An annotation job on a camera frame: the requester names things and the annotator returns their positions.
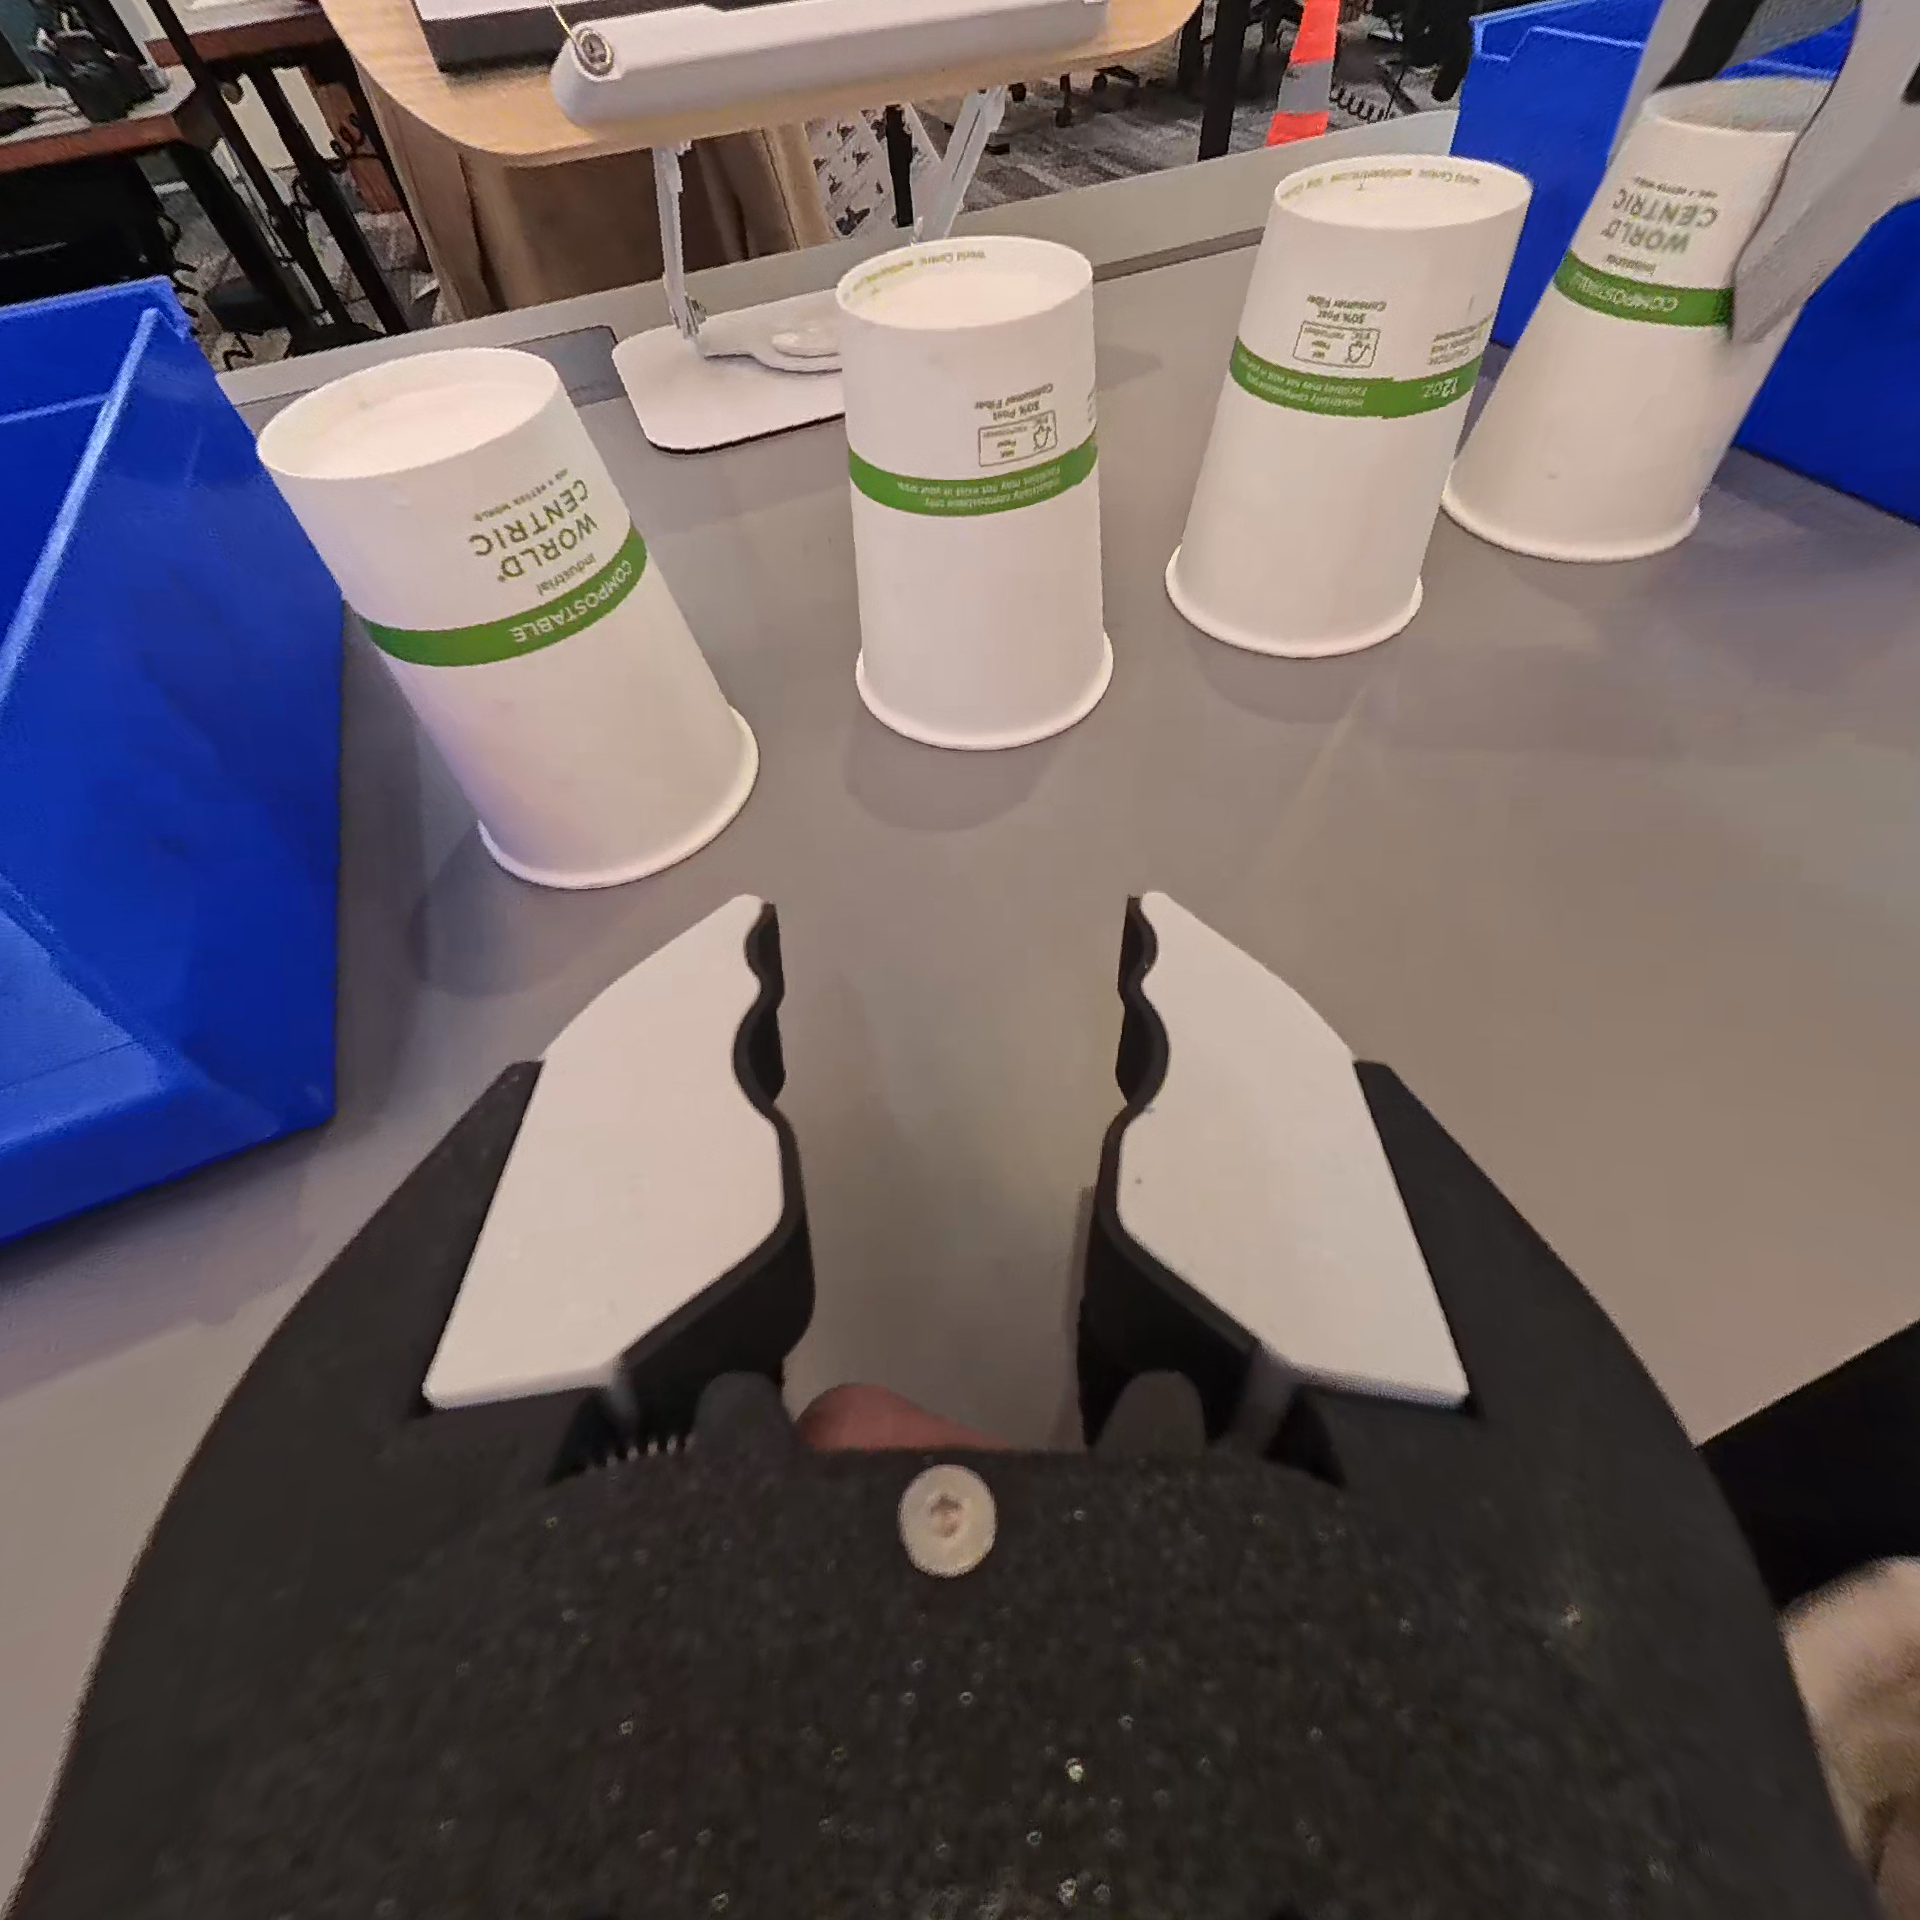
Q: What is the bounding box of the white paper cup green band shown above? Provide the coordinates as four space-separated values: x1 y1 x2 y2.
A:
256 347 760 891
1440 77 1847 566
1166 153 1533 660
833 237 1116 751

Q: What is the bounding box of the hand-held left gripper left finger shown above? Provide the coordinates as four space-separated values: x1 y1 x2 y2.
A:
423 897 816 1465

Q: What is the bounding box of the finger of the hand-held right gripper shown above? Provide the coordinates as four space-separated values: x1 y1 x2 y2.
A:
1727 0 1920 342
1648 0 1856 87

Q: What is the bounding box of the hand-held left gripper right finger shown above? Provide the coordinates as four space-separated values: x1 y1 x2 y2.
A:
1073 891 1472 1454

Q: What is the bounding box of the white folding stand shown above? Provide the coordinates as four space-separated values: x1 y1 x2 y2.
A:
613 87 1015 452

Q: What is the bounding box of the orange traffic cone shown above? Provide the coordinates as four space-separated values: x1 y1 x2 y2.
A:
1264 0 1345 148

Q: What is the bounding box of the dark desk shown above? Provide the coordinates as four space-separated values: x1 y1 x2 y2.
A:
0 66 414 358

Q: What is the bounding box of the blue plastic bin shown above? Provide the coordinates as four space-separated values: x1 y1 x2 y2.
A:
1446 0 1920 527
0 275 348 1247

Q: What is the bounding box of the tan cloth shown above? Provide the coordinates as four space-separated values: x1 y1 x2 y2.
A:
358 118 903 321

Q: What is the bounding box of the white clip bar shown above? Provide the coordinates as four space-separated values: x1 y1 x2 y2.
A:
549 0 1113 131

